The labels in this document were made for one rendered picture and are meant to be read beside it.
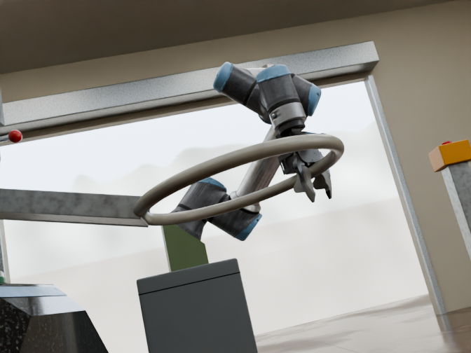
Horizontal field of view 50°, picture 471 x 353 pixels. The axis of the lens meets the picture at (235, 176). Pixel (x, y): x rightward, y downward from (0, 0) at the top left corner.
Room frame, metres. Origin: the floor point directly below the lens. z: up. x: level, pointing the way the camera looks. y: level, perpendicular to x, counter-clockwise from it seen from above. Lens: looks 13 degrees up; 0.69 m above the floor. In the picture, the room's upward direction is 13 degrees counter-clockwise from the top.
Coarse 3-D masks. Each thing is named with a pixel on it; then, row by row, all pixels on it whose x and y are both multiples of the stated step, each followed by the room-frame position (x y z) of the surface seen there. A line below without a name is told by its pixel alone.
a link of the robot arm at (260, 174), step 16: (304, 80) 1.85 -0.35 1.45; (304, 96) 1.84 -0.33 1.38; (320, 96) 1.90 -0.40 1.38; (272, 128) 1.95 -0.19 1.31; (272, 160) 1.99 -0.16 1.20; (256, 176) 2.04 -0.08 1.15; (272, 176) 2.06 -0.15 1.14; (240, 192) 2.09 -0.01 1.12; (256, 208) 2.12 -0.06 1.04; (224, 224) 2.15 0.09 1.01; (240, 224) 2.13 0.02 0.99; (256, 224) 2.14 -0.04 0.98; (240, 240) 2.20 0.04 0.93
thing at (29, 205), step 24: (0, 192) 1.01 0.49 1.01; (24, 192) 1.02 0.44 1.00; (48, 192) 1.02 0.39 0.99; (72, 192) 1.02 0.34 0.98; (0, 216) 1.09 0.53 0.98; (24, 216) 1.08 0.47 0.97; (48, 216) 1.06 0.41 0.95; (72, 216) 1.05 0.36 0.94; (96, 216) 1.03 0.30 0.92; (120, 216) 1.03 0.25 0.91
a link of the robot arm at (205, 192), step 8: (192, 184) 2.16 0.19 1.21; (200, 184) 2.14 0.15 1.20; (208, 184) 2.13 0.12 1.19; (216, 184) 2.14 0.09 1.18; (192, 192) 2.13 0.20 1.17; (200, 192) 2.13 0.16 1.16; (208, 192) 2.13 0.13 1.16; (216, 192) 2.14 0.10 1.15; (224, 192) 2.19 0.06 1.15; (184, 200) 2.13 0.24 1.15; (192, 200) 2.12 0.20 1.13; (200, 200) 2.12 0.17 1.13; (208, 200) 2.13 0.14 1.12; (216, 200) 2.13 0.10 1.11; (192, 208) 2.12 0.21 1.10
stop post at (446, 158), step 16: (448, 144) 1.89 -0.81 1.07; (464, 144) 1.89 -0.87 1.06; (432, 160) 1.98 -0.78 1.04; (448, 160) 1.88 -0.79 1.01; (464, 160) 1.89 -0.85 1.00; (448, 176) 1.93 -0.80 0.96; (464, 176) 1.91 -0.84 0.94; (448, 192) 1.98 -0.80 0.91; (464, 192) 1.91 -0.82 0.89; (464, 208) 1.90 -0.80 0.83; (464, 224) 1.93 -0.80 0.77; (464, 240) 1.98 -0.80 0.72
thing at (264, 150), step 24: (264, 144) 0.88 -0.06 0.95; (288, 144) 0.89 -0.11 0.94; (312, 144) 0.92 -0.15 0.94; (336, 144) 0.99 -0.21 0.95; (192, 168) 0.88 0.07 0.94; (216, 168) 0.87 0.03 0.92; (312, 168) 1.22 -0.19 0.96; (168, 192) 0.92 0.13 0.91; (264, 192) 1.32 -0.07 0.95; (144, 216) 1.06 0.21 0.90; (168, 216) 1.22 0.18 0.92; (192, 216) 1.28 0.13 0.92
